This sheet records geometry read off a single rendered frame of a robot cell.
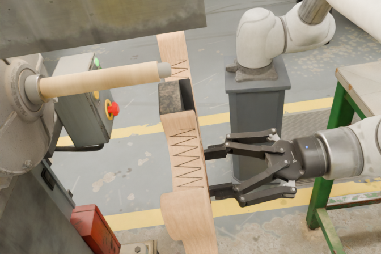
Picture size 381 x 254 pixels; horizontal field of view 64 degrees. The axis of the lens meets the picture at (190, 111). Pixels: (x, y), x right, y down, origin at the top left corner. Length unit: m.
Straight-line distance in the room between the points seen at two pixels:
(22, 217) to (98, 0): 0.62
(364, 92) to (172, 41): 0.62
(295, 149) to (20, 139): 0.46
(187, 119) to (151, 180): 1.55
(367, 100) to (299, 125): 1.25
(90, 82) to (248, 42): 0.88
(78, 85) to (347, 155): 0.45
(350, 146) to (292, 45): 0.80
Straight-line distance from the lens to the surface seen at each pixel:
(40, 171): 0.95
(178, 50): 0.51
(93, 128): 0.84
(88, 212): 1.14
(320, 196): 1.46
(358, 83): 1.00
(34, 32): 0.29
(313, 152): 0.57
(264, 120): 1.47
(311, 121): 2.21
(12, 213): 0.78
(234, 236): 1.68
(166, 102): 0.39
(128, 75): 0.47
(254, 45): 1.27
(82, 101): 0.78
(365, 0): 0.61
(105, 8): 0.27
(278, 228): 1.71
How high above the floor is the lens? 1.51
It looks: 41 degrees down
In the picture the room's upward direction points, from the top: 10 degrees counter-clockwise
